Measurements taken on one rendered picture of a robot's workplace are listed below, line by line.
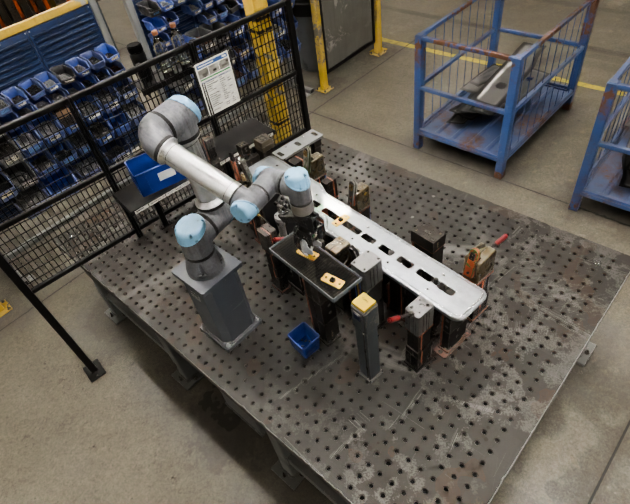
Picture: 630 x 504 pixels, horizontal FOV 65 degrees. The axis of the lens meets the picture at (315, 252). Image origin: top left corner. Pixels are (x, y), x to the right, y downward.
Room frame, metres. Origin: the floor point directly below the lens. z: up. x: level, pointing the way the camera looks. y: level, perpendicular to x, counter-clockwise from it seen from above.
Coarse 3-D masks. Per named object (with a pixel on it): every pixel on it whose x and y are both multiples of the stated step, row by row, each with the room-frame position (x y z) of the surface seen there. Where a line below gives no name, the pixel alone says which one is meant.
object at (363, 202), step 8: (360, 184) 1.80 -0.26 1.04; (360, 192) 1.75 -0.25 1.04; (368, 192) 1.78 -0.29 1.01; (360, 200) 1.74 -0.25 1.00; (368, 200) 1.77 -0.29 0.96; (352, 208) 1.76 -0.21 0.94; (360, 208) 1.74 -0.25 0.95; (368, 208) 1.77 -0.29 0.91; (368, 216) 1.77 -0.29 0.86; (368, 240) 1.76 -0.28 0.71
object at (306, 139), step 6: (306, 132) 2.39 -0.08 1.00; (318, 132) 2.37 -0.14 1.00; (300, 138) 2.34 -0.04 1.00; (306, 138) 2.33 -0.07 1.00; (312, 138) 2.32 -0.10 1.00; (318, 138) 2.31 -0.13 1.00; (288, 144) 2.30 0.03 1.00; (294, 144) 2.29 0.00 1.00; (306, 144) 2.27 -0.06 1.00; (276, 150) 2.27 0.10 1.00; (282, 150) 2.26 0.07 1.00; (288, 150) 2.25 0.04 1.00; (294, 150) 2.24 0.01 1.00; (300, 150) 2.24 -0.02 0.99; (282, 156) 2.20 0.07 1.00; (288, 156) 2.19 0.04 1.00
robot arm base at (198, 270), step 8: (208, 256) 1.36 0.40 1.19; (216, 256) 1.38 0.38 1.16; (192, 264) 1.35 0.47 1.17; (200, 264) 1.34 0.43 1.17; (208, 264) 1.35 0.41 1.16; (216, 264) 1.36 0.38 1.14; (224, 264) 1.39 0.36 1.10; (192, 272) 1.34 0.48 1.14; (200, 272) 1.34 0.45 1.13; (208, 272) 1.33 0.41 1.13; (216, 272) 1.34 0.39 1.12; (200, 280) 1.33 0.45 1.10
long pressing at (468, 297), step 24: (288, 168) 2.09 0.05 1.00; (312, 192) 1.86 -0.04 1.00; (360, 216) 1.63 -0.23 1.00; (360, 240) 1.48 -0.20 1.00; (384, 240) 1.46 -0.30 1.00; (384, 264) 1.33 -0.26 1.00; (432, 264) 1.28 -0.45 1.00; (408, 288) 1.18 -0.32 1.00; (432, 288) 1.16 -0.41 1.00; (456, 288) 1.14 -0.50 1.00; (480, 288) 1.12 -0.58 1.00; (456, 312) 1.03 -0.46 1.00
